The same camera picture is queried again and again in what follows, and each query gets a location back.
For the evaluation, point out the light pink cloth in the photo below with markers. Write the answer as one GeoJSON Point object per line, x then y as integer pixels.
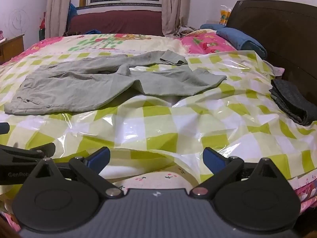
{"type": "Point", "coordinates": [276, 68]}

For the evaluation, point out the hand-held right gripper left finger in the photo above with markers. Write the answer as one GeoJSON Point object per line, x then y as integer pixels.
{"type": "Point", "coordinates": [99, 157]}

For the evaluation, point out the dark wooden headboard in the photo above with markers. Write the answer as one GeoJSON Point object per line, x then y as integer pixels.
{"type": "Point", "coordinates": [284, 29]}

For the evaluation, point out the wooden nightstand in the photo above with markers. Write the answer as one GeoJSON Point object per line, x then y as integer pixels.
{"type": "Point", "coordinates": [13, 48]}

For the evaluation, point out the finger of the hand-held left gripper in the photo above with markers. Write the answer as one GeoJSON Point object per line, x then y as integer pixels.
{"type": "Point", "coordinates": [37, 151]}
{"type": "Point", "coordinates": [4, 129]}

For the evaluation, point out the grey pants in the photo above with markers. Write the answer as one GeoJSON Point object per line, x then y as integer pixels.
{"type": "Point", "coordinates": [74, 89]}

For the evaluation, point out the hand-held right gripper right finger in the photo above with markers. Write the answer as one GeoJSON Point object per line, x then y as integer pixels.
{"type": "Point", "coordinates": [214, 160]}

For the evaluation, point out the floral bed quilt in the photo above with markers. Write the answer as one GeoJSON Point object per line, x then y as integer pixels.
{"type": "Point", "coordinates": [104, 42]}

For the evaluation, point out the blue folded cloth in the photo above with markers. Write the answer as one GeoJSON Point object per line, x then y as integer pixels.
{"type": "Point", "coordinates": [237, 38]}

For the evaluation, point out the yellow plastic bag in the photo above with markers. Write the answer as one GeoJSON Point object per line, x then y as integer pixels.
{"type": "Point", "coordinates": [225, 14]}

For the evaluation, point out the blue bag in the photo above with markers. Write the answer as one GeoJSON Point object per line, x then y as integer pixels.
{"type": "Point", "coordinates": [72, 12]}

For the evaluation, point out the dark grey folded cloth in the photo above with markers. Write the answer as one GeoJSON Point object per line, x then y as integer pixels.
{"type": "Point", "coordinates": [292, 99]}

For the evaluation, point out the maroon sofa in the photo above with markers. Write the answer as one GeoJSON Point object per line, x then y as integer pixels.
{"type": "Point", "coordinates": [116, 21]}

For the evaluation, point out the green bag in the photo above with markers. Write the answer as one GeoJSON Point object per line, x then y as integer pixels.
{"type": "Point", "coordinates": [41, 34]}

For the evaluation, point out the white cherry print sheet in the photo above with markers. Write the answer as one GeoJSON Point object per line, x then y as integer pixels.
{"type": "Point", "coordinates": [158, 178]}

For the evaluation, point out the beige curtain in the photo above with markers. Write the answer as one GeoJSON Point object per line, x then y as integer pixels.
{"type": "Point", "coordinates": [174, 7]}
{"type": "Point", "coordinates": [58, 7]}

